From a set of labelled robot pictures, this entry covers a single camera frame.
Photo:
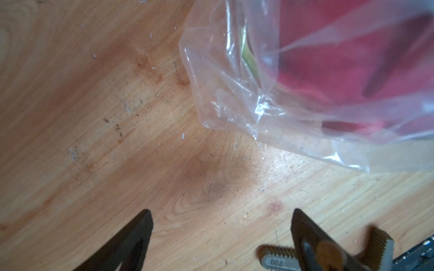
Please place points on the clear zip-top bag blue seal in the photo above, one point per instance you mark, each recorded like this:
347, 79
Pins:
230, 92

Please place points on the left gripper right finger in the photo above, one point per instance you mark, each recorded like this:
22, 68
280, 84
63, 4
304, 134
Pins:
316, 250

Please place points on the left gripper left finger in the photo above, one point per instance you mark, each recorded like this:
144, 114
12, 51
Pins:
126, 251

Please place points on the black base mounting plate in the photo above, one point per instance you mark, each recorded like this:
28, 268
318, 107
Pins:
419, 258

